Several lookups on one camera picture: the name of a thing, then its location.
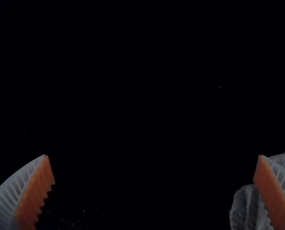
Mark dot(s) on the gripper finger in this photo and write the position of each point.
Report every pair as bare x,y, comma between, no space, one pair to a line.
276,196
15,198

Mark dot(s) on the pale towel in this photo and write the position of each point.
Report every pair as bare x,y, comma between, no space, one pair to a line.
245,208

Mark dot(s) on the black mat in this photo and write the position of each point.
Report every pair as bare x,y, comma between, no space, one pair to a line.
142,95

